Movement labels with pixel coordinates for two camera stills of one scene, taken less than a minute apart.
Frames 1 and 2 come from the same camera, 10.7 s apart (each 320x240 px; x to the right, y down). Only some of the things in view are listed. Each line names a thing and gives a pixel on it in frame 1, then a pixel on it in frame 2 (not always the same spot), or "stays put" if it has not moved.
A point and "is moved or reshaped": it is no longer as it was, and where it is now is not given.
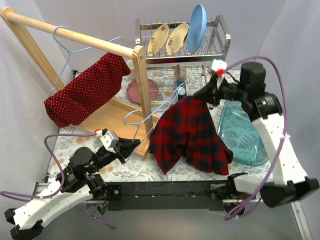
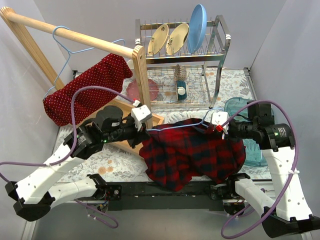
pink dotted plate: x=133 y=92 stays put
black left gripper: x=119 y=150 -> x=137 y=135
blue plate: x=197 y=28 stays put
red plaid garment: x=184 y=130 is moved or reshaped
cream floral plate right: x=177 y=38 stays put
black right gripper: x=215 y=89 -> x=230 y=132
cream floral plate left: x=158 y=39 stays put
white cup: x=130 y=63 stays put
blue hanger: x=181 y=87 -> x=200 y=122
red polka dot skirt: x=96 y=86 stays put
